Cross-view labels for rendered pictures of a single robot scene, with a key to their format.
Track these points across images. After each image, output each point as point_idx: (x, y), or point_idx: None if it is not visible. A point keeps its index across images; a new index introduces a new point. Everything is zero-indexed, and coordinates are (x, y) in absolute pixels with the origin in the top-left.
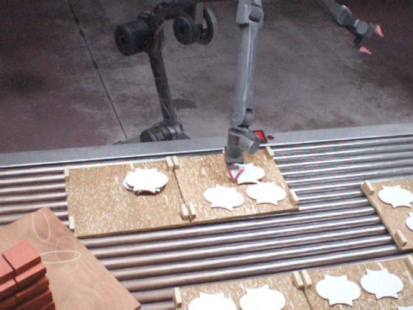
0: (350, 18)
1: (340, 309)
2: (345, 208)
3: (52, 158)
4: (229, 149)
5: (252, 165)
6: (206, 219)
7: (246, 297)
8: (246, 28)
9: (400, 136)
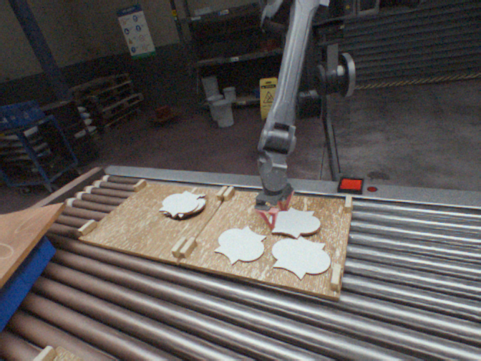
0: None
1: None
2: (451, 337)
3: (154, 175)
4: (261, 183)
5: (310, 215)
6: (195, 265)
7: None
8: (293, 6)
9: None
